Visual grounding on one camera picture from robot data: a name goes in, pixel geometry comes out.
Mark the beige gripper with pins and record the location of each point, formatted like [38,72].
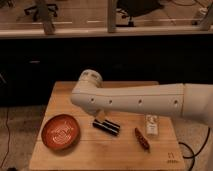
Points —
[101,116]

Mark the orange ceramic bowl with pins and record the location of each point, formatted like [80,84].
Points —
[60,132]

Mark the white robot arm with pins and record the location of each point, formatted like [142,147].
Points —
[190,101]

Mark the black striped box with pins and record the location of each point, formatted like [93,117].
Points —
[107,126]

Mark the small white bottle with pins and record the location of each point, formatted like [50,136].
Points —
[152,125]

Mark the black office chair right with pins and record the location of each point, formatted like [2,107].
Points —
[135,8]

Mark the black office chair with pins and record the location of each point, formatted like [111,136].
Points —
[135,8]
[51,7]

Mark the black office chair left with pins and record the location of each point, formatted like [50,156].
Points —
[51,7]

